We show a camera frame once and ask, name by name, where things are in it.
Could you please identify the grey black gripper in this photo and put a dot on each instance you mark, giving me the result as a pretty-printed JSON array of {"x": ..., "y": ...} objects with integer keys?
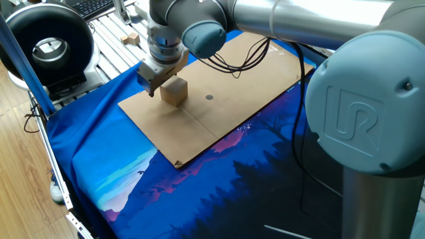
[{"x": 157, "y": 74}]

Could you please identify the large wooden block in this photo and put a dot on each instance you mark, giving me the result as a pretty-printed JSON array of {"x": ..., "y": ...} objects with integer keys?
[{"x": 174, "y": 91}]

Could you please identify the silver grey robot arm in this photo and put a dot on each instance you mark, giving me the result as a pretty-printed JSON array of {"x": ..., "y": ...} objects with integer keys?
[{"x": 315, "y": 18}]

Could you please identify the small wooden cube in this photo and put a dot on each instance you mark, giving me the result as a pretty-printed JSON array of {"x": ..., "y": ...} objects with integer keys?
[{"x": 134, "y": 39}]

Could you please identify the tiny wooden cube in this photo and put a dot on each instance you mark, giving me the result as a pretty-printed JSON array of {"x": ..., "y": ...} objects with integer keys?
[{"x": 124, "y": 40}]

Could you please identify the brown cardboard sheet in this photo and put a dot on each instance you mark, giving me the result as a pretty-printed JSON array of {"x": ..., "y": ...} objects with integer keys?
[{"x": 206, "y": 123}]

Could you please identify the blue landscape print cloth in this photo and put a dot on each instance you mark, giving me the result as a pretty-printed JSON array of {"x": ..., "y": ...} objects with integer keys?
[{"x": 109, "y": 139}]

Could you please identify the black keyboard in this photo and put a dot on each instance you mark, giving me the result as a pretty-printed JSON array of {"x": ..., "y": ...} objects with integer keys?
[{"x": 93, "y": 6}]

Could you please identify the blue metal pole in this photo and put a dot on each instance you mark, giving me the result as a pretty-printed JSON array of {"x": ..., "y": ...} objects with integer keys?
[{"x": 26, "y": 69}]

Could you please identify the white shoe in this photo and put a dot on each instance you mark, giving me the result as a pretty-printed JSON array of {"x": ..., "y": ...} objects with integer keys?
[{"x": 56, "y": 194}]

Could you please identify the aluminium bracket post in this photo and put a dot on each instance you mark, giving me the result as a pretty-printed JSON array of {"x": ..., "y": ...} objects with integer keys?
[{"x": 122, "y": 13}]

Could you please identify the aluminium table frame rail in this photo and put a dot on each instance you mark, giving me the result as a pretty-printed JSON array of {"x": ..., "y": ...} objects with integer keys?
[{"x": 66, "y": 199}]

